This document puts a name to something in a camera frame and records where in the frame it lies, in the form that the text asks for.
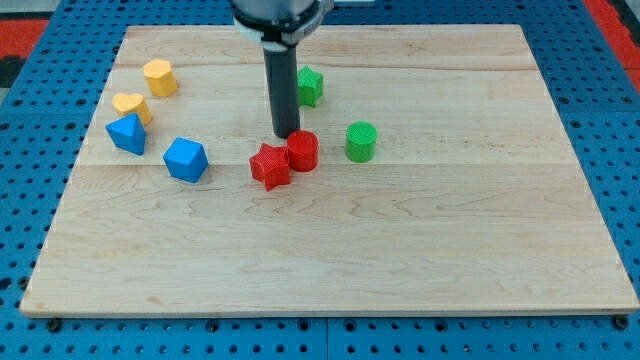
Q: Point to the yellow heart block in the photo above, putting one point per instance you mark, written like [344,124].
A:
[126,104]

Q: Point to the blue triangle block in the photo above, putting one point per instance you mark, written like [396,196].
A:
[128,133]

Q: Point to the red cylinder block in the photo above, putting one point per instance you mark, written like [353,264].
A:
[302,150]

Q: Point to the blue cube block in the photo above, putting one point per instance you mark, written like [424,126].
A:
[186,159]

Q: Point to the yellow hexagon block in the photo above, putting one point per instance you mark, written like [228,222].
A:
[160,78]

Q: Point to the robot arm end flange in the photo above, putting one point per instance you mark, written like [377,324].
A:
[277,25]

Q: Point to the red star block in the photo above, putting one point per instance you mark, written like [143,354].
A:
[270,166]

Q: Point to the green star block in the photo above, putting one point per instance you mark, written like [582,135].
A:
[310,86]

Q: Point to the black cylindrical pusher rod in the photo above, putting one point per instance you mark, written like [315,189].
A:
[282,81]

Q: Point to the wooden board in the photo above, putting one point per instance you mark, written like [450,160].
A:
[473,205]

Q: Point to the green cylinder block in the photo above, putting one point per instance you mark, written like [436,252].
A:
[360,141]

